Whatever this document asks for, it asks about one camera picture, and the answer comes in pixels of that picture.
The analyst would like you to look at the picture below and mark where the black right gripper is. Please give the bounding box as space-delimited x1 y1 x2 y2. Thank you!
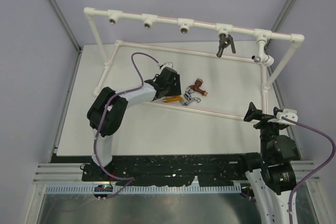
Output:
244 101 285 158

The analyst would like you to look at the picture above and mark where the orange faucet blue knob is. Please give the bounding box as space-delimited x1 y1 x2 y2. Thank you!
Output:
163 95 183 103

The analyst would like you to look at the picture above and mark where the white PVC pipe frame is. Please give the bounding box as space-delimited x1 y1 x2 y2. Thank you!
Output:
83 7 305 120

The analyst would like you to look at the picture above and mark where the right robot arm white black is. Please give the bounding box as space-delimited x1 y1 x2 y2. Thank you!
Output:
237 103 299 223

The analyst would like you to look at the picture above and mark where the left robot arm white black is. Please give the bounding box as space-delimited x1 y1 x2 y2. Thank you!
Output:
87 67 181 181

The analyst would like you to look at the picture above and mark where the chrome faucet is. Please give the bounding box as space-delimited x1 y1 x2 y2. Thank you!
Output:
181 88 201 106

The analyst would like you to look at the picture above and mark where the brown faucet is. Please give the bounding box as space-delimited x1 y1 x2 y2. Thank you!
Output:
188 78 208 96

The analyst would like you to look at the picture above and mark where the white installed faucet chrome tip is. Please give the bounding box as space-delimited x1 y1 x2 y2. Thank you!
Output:
251 40 274 67

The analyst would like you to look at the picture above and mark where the dark bronze installed faucet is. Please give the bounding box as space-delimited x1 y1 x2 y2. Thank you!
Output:
216 34 236 58

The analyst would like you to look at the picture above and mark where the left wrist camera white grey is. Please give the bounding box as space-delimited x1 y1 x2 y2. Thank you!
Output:
157 62 173 69

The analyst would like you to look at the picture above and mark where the wrist camera white grey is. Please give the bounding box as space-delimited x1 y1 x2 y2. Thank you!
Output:
157 62 173 69
274 108 298 125

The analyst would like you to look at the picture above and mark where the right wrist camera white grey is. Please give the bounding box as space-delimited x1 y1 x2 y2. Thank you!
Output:
274 108 298 125

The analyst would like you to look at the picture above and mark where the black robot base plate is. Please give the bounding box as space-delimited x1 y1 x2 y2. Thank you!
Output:
51 153 259 187

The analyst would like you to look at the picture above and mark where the slotted grey cable duct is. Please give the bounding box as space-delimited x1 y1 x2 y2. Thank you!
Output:
45 183 241 195

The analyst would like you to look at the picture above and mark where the aluminium frame rail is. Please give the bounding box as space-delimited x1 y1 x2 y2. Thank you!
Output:
34 163 90 183

